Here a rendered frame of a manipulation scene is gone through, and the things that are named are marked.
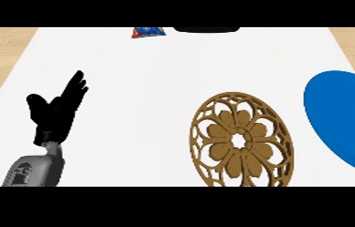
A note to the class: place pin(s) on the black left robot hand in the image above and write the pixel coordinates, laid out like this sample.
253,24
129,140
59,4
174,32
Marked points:
53,116

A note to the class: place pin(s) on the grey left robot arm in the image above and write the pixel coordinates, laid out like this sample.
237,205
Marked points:
34,168

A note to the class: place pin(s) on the brown floral cutout placemat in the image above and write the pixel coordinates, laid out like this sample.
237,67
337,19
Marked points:
239,141

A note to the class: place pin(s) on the blue plate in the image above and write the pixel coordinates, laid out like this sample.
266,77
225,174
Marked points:
333,112

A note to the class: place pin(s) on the blue and red snack bag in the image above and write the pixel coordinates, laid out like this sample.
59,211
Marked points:
146,32

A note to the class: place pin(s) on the black appliance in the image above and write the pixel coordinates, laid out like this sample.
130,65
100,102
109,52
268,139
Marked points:
205,29

